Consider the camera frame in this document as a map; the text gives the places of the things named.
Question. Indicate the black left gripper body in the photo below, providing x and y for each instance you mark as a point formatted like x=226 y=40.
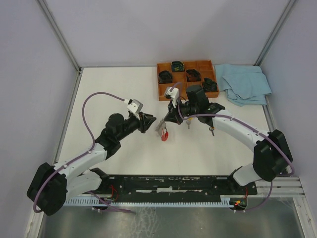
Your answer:
x=142 y=123

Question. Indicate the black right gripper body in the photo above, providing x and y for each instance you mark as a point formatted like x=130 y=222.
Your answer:
x=183 y=110

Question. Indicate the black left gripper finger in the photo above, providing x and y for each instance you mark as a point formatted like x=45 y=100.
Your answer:
x=145 y=125
x=148 y=117

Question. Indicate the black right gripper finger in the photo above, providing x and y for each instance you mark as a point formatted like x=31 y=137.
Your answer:
x=175 y=119
x=168 y=117

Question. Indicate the metal key organizer red handle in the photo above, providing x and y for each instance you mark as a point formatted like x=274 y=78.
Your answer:
x=160 y=125

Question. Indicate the key with red tag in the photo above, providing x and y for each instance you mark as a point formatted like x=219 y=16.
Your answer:
x=164 y=134

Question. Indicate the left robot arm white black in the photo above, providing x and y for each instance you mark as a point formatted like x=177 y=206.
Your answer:
x=52 y=185

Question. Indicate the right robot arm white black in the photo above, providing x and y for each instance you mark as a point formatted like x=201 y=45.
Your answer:
x=271 y=153

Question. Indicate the yellow tagged key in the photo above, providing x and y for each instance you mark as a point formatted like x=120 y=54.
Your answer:
x=188 y=122

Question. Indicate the dark rolled cloth green pattern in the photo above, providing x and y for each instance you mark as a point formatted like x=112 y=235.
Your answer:
x=209 y=85

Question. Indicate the dark rolled cloth orange pattern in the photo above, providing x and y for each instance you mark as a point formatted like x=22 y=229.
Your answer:
x=193 y=75

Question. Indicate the dark rolled cloth grey pattern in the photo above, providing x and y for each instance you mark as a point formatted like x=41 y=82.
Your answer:
x=165 y=77

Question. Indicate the wooden compartment tray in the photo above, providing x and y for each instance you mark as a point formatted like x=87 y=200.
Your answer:
x=184 y=74

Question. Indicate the dark rolled cloth yellow pattern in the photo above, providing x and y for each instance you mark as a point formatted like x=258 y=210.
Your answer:
x=177 y=66

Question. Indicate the light blue cloth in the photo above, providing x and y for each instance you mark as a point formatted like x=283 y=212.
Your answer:
x=242 y=84

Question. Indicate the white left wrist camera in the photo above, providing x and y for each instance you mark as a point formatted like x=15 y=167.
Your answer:
x=134 y=107

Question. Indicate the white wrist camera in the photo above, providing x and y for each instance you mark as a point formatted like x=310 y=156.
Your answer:
x=134 y=107
x=172 y=93

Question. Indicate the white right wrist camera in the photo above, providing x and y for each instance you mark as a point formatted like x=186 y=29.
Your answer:
x=172 y=93

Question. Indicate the light blue cable duct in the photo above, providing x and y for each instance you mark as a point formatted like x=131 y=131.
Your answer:
x=86 y=201

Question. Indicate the aluminium frame post right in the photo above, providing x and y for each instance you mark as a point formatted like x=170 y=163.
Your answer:
x=276 y=30

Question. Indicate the aluminium frame post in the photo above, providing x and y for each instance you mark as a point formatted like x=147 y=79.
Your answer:
x=276 y=30
x=43 y=5

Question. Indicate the aluminium frame post left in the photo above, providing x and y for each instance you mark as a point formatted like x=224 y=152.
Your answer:
x=43 y=5

